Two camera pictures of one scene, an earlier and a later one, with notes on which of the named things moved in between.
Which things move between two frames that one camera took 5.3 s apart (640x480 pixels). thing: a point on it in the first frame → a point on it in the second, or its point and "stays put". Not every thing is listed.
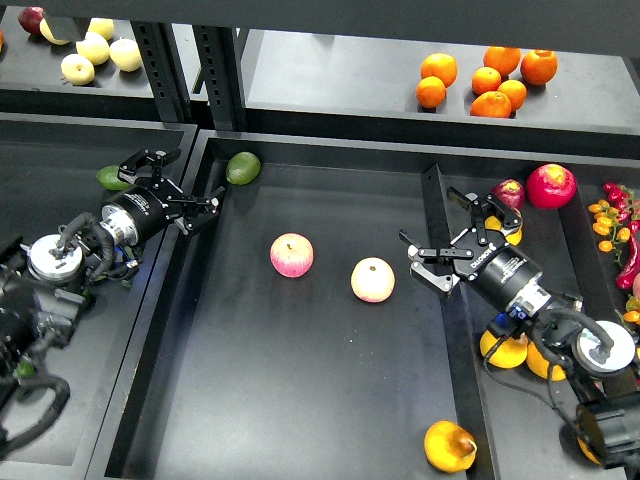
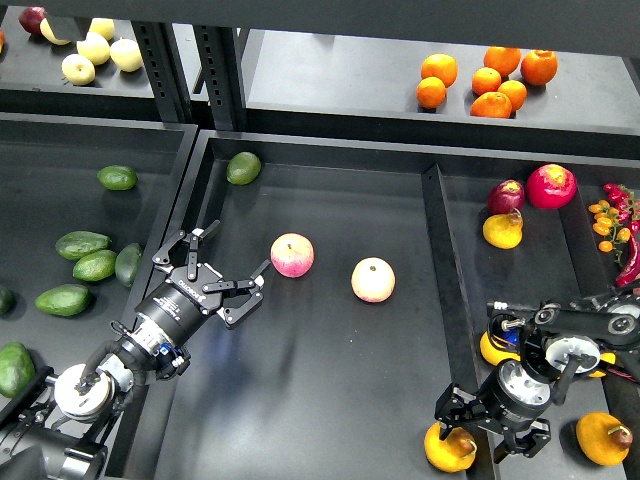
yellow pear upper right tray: x=492 y=222 stays put
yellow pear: x=449 y=447 stays put
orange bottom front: x=491 y=105 stays put
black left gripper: x=141 y=209 → x=193 y=291
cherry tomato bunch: x=616 y=223 stays put
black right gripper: x=504 y=272 → x=513 y=402
